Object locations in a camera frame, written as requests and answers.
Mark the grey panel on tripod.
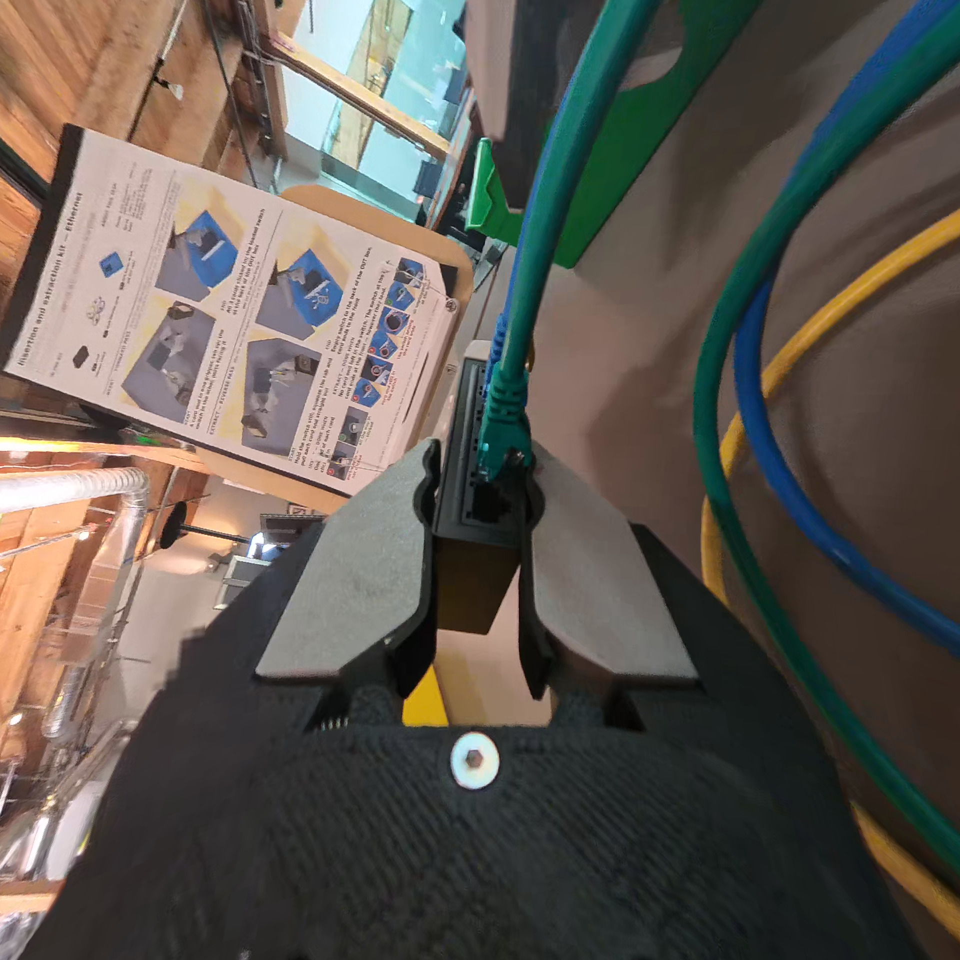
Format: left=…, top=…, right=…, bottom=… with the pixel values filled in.
left=216, top=555, right=265, bottom=610
left=258, top=513, right=325, bottom=560

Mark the green plastic bin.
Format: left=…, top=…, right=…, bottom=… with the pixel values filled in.
left=465, top=0, right=762, bottom=270

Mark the yellow plastic bin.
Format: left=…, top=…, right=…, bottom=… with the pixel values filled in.
left=402, top=666, right=450, bottom=727

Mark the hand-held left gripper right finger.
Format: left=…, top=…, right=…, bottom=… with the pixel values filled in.
left=517, top=442, right=701, bottom=700

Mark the instruction sheet on stand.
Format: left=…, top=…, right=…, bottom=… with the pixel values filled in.
left=195, top=185, right=475, bottom=517

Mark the silver duct pipe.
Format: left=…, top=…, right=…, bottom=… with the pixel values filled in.
left=0, top=467, right=151, bottom=740

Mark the green ethernet cable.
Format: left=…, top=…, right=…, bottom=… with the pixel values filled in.
left=480, top=0, right=960, bottom=879

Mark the black floor lamp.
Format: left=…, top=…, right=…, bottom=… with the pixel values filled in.
left=159, top=501, right=252, bottom=550

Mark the black ethernet switch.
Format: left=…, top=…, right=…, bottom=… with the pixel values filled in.
left=433, top=339, right=535, bottom=635

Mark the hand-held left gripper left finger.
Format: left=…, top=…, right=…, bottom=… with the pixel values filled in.
left=255, top=438, right=442, bottom=699

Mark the blue ethernet cable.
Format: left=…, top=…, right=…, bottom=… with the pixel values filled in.
left=483, top=0, right=960, bottom=661

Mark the yellow ethernet cable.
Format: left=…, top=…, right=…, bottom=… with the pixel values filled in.
left=701, top=210, right=960, bottom=939

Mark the printed instruction sheet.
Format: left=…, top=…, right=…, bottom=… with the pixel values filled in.
left=2, top=123, right=460, bottom=498

